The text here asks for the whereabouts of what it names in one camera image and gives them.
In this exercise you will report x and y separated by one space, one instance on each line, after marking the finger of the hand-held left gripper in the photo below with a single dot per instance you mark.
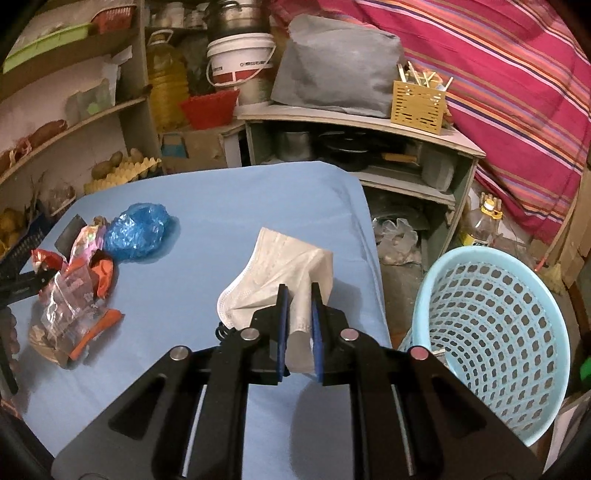
27 282

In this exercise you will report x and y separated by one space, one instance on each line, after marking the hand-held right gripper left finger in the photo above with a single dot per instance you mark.
282 323

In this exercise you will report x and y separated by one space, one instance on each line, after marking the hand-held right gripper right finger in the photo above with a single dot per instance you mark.
316 323

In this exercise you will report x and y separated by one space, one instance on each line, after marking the clear orange-edged snack wrapper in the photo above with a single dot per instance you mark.
69 300

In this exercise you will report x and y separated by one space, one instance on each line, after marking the white face mask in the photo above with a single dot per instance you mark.
277 263

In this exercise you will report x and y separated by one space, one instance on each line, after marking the brown wrapper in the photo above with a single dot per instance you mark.
44 344

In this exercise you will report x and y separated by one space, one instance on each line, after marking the pink shiny snack wrapper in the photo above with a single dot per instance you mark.
87 240

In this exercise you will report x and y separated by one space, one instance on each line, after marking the orange snack wrapper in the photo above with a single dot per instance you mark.
102 272

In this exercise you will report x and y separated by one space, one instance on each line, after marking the blue plastic bag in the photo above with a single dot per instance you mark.
138 230

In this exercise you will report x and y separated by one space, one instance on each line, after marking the light blue plastic basket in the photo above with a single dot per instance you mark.
485 323

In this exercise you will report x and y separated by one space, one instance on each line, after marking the black perforated crate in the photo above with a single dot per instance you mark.
23 244

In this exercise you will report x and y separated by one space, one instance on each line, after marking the dark grey packet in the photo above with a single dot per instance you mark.
69 233

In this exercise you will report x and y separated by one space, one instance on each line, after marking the clear plastic bags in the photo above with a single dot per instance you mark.
397 235

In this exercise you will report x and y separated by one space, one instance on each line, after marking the blue table cloth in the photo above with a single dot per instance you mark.
207 207

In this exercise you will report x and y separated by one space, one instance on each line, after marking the egg carton tray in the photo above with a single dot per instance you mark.
124 175

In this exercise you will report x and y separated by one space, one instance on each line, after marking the sweet potato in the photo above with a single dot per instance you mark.
46 131

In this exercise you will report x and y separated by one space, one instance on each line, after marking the black pan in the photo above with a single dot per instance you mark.
346 147

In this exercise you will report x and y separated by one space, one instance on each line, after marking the small steel pot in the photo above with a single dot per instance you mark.
293 145

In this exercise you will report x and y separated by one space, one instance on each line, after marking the small clear oil bottle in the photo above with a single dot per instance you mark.
478 226

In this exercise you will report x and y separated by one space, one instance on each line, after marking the cardboard box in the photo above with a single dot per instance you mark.
203 145

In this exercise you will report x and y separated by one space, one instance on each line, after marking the wooden cabinet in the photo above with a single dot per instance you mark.
323 121

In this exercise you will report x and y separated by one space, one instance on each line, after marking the red plastic basket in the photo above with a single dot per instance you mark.
207 108

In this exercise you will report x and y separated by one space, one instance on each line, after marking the yellow slotted utensil holder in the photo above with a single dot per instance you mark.
418 108

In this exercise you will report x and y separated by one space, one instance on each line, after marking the green plastic tray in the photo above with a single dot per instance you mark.
51 44

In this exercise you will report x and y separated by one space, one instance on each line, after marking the large yellow oil bottle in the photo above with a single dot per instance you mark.
166 83

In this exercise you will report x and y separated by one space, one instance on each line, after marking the grey fabric bag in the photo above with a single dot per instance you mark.
332 69

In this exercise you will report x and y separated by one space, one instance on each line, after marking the bundle of chopsticks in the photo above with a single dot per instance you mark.
415 74

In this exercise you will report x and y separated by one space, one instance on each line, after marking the white plastic bucket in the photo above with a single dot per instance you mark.
240 55

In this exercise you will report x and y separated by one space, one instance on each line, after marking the red plastic crate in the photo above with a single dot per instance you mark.
115 18

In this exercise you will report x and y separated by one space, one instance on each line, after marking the pink striped blanket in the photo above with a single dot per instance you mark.
485 92

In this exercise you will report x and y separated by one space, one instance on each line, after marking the steel cooking pot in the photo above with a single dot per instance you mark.
235 21

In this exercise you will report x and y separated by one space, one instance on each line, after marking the wooden wall shelf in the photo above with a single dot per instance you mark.
134 69

